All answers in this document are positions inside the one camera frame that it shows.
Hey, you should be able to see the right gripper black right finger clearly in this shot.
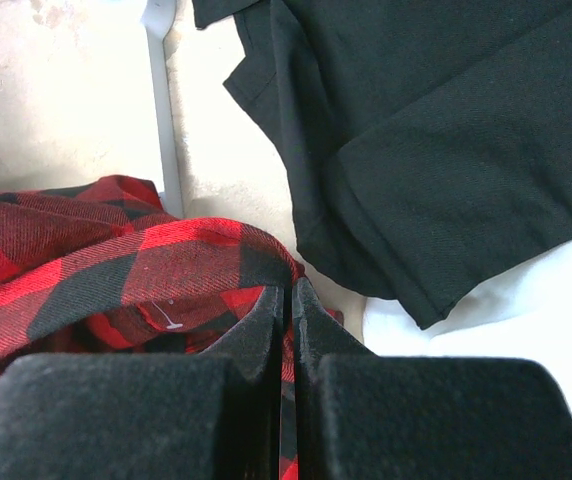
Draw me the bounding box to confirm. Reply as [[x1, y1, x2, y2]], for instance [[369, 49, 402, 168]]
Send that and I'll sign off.
[[292, 279, 572, 479]]

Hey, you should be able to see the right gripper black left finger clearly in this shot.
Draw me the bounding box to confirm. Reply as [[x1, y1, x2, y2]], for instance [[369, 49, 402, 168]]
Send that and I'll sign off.
[[0, 287, 284, 479]]

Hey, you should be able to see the red black plaid shirt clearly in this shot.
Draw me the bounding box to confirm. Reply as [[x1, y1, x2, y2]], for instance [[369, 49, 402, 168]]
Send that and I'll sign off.
[[0, 173, 345, 480]]

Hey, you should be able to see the white shirt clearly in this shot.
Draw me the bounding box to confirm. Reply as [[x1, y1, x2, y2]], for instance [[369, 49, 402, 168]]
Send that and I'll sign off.
[[363, 241, 572, 413]]

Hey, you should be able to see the black button shirt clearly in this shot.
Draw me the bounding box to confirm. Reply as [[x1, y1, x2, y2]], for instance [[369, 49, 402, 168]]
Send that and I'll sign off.
[[193, 1, 572, 329]]

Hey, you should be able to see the metal clothes rack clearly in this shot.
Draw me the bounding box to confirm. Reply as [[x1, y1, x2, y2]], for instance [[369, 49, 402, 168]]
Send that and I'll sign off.
[[140, 0, 184, 218]]

